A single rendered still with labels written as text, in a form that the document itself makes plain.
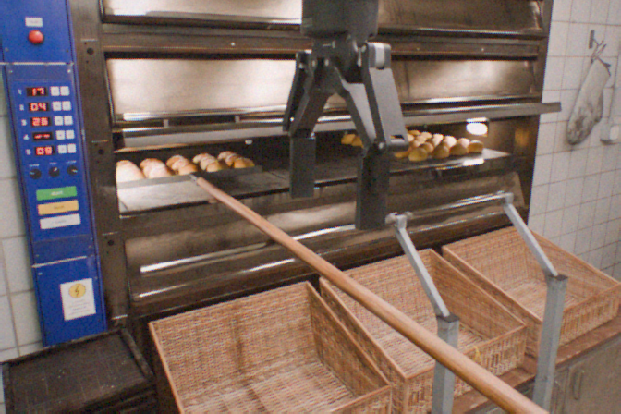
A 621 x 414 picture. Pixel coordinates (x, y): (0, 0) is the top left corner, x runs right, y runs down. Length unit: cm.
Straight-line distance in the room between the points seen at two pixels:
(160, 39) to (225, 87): 23
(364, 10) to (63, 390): 106
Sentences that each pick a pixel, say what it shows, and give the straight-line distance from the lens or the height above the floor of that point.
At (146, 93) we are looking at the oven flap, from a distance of 139.
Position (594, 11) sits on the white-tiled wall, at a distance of 276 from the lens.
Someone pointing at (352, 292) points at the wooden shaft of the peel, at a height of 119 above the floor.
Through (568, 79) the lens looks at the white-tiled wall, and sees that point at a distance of 263.
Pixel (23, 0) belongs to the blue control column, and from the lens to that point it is 134.
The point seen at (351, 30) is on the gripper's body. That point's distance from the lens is 45.
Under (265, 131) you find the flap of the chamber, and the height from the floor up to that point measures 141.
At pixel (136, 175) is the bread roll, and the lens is 177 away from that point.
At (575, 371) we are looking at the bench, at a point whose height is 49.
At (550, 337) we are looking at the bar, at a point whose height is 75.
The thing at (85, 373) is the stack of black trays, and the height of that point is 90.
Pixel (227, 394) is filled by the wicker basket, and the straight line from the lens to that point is 166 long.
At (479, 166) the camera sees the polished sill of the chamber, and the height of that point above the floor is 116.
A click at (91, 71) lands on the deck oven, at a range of 138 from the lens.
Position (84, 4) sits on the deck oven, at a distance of 138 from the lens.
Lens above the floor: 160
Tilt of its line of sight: 14 degrees down
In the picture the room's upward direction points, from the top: straight up
